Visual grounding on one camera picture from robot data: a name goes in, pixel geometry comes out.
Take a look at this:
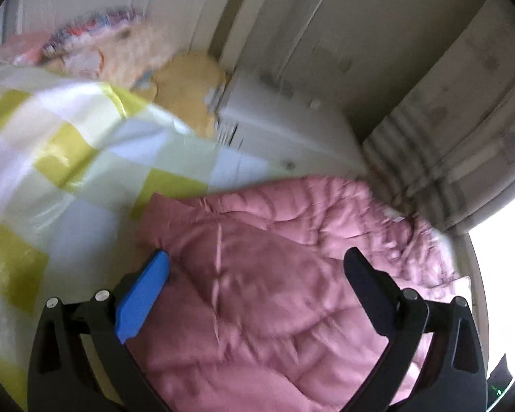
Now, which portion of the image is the sailboat print curtain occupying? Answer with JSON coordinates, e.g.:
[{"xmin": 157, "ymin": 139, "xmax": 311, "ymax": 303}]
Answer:
[{"xmin": 360, "ymin": 0, "xmax": 515, "ymax": 237}]

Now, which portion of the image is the pink quilted jacket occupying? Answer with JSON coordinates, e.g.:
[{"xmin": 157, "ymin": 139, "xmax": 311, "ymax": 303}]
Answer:
[{"xmin": 126, "ymin": 174, "xmax": 473, "ymax": 412}]

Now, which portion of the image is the pink cloth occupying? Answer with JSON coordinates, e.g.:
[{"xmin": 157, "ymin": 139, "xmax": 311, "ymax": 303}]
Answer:
[{"xmin": 0, "ymin": 30, "xmax": 48, "ymax": 73}]

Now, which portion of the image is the white bed headboard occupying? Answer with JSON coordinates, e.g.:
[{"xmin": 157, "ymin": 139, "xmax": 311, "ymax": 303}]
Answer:
[{"xmin": 9, "ymin": 0, "xmax": 258, "ymax": 65}]

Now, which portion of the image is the window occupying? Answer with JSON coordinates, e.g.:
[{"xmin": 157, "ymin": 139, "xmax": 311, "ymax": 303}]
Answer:
[{"xmin": 468, "ymin": 210, "xmax": 515, "ymax": 374}]

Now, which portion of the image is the colourful patterned pillow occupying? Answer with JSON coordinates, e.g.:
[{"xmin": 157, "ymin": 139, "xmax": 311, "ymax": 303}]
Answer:
[{"xmin": 38, "ymin": 5, "xmax": 149, "ymax": 63}]

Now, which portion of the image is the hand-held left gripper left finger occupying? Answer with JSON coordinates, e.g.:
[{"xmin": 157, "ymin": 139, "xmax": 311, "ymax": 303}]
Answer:
[{"xmin": 26, "ymin": 249, "xmax": 172, "ymax": 412}]

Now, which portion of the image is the yellow white checkered bedsheet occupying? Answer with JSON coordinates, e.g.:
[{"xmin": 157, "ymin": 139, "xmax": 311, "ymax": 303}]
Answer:
[{"xmin": 0, "ymin": 66, "xmax": 284, "ymax": 408}]

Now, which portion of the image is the pale pink fluffy pillow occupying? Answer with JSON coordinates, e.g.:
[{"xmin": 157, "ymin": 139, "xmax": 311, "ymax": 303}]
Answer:
[{"xmin": 62, "ymin": 23, "xmax": 168, "ymax": 89}]

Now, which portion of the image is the yellow pillow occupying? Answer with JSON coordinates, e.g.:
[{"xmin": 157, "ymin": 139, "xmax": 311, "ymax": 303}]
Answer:
[{"xmin": 131, "ymin": 51, "xmax": 230, "ymax": 138}]

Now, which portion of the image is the white nightstand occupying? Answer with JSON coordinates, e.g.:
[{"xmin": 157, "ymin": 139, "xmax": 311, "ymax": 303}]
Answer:
[{"xmin": 217, "ymin": 69, "xmax": 367, "ymax": 181}]

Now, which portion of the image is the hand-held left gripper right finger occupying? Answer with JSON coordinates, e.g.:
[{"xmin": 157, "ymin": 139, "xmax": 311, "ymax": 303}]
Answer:
[{"xmin": 343, "ymin": 247, "xmax": 488, "ymax": 412}]

